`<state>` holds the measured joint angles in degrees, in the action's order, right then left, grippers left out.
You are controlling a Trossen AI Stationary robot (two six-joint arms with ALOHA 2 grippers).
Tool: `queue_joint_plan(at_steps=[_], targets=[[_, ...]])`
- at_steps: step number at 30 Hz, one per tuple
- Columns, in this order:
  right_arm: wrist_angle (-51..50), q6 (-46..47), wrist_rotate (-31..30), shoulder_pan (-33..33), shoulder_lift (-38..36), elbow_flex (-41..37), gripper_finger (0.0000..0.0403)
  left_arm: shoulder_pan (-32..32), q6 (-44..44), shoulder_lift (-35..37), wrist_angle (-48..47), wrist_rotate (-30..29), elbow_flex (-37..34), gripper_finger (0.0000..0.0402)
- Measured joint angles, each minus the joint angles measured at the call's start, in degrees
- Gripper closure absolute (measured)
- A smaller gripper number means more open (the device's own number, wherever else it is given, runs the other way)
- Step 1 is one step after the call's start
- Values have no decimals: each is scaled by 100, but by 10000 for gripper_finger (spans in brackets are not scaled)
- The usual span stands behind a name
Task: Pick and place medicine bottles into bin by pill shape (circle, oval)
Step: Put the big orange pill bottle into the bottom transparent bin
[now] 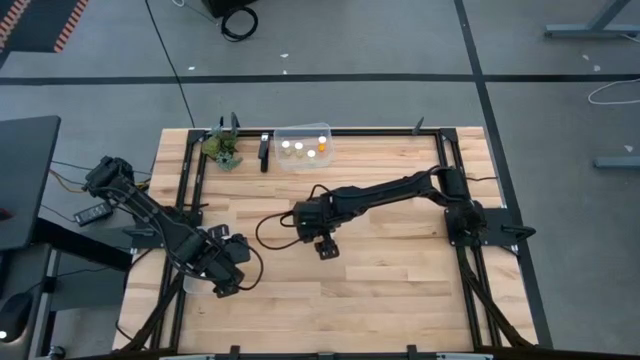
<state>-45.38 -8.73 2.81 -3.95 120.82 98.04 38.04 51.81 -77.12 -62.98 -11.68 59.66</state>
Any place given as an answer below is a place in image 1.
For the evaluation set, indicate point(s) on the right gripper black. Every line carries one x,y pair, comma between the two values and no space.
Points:
315,220

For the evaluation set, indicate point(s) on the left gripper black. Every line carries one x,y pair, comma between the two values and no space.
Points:
236,250

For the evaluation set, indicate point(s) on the small orange pill bottle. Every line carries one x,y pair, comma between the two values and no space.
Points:
322,141

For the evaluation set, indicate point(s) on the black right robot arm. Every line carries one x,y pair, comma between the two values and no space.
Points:
390,192

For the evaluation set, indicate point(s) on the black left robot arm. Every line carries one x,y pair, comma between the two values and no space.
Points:
150,215

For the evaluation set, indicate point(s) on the clear plastic bin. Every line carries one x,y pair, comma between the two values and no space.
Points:
300,165
192,286

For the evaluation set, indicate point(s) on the small green artificial plant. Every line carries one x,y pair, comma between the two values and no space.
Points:
222,147

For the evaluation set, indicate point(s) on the black rectangular device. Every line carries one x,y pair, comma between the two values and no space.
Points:
264,157

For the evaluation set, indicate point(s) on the black power adapter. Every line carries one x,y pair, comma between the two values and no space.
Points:
92,212

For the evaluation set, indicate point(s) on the black desk top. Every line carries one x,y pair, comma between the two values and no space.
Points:
25,175

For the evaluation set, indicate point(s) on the black rounded device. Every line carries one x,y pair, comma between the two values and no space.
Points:
14,315

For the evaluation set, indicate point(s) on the black box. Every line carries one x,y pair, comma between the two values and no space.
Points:
220,6

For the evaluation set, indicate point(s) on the black mat orange stripes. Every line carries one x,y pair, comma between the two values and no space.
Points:
40,25

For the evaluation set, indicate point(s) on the grey desk foot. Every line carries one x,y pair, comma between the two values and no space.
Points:
617,161

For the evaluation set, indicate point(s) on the grey desk leg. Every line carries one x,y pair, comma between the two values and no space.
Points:
575,31

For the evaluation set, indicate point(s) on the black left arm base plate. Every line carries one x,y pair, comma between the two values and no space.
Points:
150,241

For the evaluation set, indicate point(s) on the black bracket post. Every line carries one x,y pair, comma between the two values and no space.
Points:
234,121
418,126

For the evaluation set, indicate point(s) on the black frame clamp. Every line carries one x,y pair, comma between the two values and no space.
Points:
234,352
411,352

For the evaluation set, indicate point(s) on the black aluminium table frame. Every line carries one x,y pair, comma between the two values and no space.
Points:
375,133

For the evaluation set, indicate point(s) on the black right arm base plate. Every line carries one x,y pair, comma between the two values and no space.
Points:
500,225

